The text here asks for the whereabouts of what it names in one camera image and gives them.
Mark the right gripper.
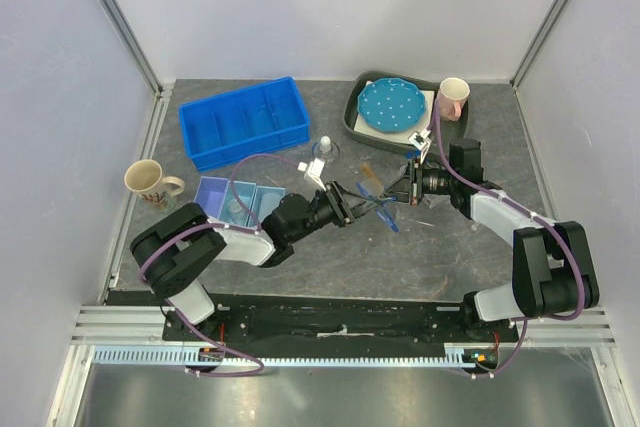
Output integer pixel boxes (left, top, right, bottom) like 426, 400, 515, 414
377, 157, 458, 205

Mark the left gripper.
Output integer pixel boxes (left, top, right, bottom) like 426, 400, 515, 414
289, 179, 381, 243

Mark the clear safety goggles blue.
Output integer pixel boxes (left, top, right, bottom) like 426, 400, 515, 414
356, 178, 399, 232

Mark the dropper bottle white cap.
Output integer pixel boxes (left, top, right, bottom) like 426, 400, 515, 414
312, 135, 340, 165

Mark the small glass beaker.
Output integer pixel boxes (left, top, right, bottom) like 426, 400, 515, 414
227, 199, 244, 224

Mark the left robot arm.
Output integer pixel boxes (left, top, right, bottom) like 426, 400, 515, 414
130, 182, 388, 340

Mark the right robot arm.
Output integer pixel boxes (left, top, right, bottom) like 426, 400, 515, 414
382, 133, 600, 341

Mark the clear test tube rack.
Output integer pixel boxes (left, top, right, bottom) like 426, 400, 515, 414
423, 194, 448, 209

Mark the white square plate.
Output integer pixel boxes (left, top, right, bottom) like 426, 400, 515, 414
353, 77, 435, 144

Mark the grey oval tray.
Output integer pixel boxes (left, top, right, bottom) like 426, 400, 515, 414
343, 70, 471, 155

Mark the blue dotted plate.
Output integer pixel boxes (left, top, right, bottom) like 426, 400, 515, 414
357, 77, 427, 133

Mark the light blue right box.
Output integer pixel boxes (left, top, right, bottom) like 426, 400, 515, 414
251, 186, 286, 222

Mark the light blue box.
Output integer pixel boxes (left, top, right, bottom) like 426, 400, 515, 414
251, 186, 286, 222
219, 181, 257, 227

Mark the pink mug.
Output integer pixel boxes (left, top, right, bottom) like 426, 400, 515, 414
435, 77, 470, 121

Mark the light blue middle box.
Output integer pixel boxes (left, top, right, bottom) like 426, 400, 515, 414
219, 181, 257, 227

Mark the blue divided plastic bin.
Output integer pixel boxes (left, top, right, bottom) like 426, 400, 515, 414
179, 77, 311, 172

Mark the purple small box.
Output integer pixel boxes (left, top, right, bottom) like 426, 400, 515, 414
194, 176, 229, 219

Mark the beige floral mug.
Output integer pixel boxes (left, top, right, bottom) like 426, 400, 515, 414
124, 159, 186, 210

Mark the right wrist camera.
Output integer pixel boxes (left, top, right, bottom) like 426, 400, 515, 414
408, 128, 432, 164

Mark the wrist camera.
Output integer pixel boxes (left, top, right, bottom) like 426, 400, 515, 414
408, 128, 432, 164
297, 158, 326, 191

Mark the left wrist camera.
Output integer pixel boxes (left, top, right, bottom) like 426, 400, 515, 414
297, 158, 326, 191

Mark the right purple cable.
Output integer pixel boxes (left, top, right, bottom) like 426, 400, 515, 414
432, 99, 589, 383

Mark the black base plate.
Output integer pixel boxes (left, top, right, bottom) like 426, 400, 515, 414
162, 289, 521, 359

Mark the light blue cable duct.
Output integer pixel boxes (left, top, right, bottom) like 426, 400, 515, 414
93, 345, 478, 369

